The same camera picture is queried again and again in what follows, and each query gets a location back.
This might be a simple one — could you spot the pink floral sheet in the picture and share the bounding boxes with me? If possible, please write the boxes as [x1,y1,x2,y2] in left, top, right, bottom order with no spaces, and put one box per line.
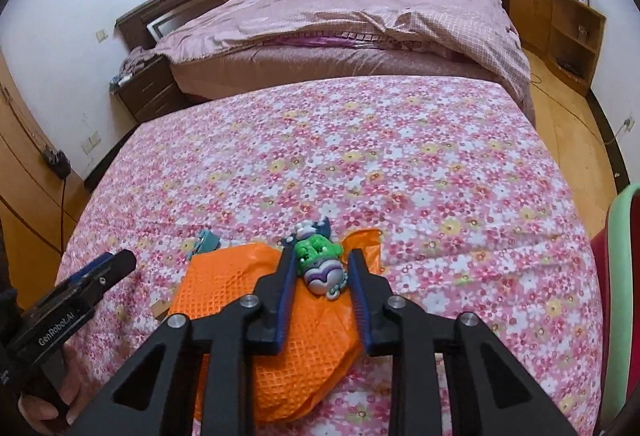
[52,75,603,436]

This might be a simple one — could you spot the wooden cabinet unit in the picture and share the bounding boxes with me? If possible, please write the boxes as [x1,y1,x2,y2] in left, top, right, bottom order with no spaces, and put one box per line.
[324,0,607,96]

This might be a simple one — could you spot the dark wooden nightstand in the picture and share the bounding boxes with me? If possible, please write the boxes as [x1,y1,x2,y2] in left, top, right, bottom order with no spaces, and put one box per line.
[111,56,189,123]

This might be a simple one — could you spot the green and purple toy figure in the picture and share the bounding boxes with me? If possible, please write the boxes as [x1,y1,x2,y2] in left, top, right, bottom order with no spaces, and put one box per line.
[280,217,349,301]

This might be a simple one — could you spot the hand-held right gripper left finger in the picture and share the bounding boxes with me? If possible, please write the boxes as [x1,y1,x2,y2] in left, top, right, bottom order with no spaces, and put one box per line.
[67,248,301,436]

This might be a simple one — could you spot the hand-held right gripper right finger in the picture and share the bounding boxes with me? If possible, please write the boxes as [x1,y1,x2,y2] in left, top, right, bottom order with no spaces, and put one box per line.
[348,248,578,436]

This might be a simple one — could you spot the person's left hand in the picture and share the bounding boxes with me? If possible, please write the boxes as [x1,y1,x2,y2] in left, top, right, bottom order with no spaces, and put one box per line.
[17,356,84,436]

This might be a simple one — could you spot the black power cable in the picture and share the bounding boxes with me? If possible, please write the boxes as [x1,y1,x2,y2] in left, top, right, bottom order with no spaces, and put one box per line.
[22,173,69,263]

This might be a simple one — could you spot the orange plastic bag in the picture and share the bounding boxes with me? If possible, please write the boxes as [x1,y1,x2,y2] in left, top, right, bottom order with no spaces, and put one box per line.
[167,228,384,425]

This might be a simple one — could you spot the red bucket with green rim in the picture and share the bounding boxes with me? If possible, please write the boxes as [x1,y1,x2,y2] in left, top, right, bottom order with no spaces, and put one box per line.
[590,183,640,436]

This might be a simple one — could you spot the black plug adapter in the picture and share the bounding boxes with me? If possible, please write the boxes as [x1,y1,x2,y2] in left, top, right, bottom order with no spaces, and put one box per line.
[42,148,74,177]

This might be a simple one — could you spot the pink quilt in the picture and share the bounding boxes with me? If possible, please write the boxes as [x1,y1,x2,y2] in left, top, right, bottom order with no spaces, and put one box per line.
[154,0,531,98]

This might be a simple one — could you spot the wooden wardrobe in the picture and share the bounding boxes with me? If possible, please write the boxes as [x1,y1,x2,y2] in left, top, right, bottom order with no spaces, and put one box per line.
[0,48,92,302]

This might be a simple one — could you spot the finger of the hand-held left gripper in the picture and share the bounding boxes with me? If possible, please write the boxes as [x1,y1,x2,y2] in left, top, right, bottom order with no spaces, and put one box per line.
[101,250,138,285]
[70,253,114,285]

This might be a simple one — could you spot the wall socket with cable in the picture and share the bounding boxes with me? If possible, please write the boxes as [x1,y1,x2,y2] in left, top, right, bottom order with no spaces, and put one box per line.
[602,117,635,147]

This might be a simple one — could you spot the teal plastic wrapper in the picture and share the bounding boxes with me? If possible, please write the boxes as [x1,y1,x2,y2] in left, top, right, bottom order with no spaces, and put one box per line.
[192,230,221,262]

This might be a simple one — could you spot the crumpled cloth on nightstand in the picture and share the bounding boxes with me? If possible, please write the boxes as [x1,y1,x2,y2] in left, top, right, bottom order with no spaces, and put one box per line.
[117,46,159,80]

